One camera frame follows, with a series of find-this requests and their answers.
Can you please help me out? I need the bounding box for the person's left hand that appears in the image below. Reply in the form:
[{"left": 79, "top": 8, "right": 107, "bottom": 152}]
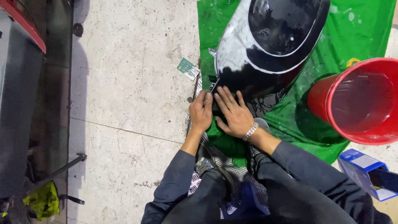
[{"left": 188, "top": 90, "right": 214, "bottom": 133}]

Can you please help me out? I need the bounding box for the person's right hand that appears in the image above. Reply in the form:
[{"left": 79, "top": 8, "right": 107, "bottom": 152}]
[{"left": 213, "top": 86, "right": 259, "bottom": 139}]

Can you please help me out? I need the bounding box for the black sanding pad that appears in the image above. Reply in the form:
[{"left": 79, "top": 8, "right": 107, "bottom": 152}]
[{"left": 211, "top": 93, "right": 225, "bottom": 121}]

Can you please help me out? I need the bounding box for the person's right black shoe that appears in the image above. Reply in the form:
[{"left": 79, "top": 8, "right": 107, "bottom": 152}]
[{"left": 246, "top": 144, "right": 268, "bottom": 175}]

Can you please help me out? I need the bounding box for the person's black shoe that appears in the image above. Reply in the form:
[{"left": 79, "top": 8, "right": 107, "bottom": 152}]
[
  {"left": 195, "top": 146, "right": 234, "bottom": 195},
  {"left": 246, "top": 144, "right": 268, "bottom": 175}
]

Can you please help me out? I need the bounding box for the green and white paper packet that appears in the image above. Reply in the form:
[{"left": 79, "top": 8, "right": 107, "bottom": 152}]
[{"left": 177, "top": 57, "right": 201, "bottom": 81}]

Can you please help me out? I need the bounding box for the person's left black shoe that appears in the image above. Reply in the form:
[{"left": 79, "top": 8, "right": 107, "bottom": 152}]
[{"left": 195, "top": 146, "right": 234, "bottom": 195}]

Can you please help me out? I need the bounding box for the diamond plate metal sheet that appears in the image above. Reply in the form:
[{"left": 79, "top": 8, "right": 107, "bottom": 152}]
[{"left": 186, "top": 71, "right": 272, "bottom": 220}]

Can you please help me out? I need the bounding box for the black glossy motorcycle body panel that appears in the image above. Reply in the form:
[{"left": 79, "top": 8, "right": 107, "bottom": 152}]
[{"left": 208, "top": 0, "right": 331, "bottom": 118}]

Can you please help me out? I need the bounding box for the red plastic bucket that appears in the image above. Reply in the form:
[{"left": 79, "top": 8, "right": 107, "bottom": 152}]
[{"left": 307, "top": 57, "right": 398, "bottom": 146}]

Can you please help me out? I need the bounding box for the blue cardboard box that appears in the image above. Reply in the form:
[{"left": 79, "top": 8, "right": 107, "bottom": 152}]
[{"left": 337, "top": 148, "right": 398, "bottom": 202}]

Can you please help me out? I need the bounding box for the green cloth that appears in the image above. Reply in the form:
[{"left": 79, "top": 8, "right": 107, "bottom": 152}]
[{"left": 197, "top": 0, "right": 397, "bottom": 168}]

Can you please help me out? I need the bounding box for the black metal rod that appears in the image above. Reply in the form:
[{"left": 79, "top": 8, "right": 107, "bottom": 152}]
[{"left": 30, "top": 153, "right": 88, "bottom": 191}]

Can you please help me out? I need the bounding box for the yellow-green rag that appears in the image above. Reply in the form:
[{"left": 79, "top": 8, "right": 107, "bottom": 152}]
[{"left": 22, "top": 181, "right": 60, "bottom": 222}]

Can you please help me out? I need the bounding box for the grey cabinet with red edge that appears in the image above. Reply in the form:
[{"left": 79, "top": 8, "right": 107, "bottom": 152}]
[{"left": 0, "top": 0, "right": 47, "bottom": 201}]

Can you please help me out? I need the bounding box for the silver chain bracelet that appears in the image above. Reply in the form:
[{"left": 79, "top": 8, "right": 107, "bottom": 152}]
[{"left": 242, "top": 122, "right": 259, "bottom": 142}]

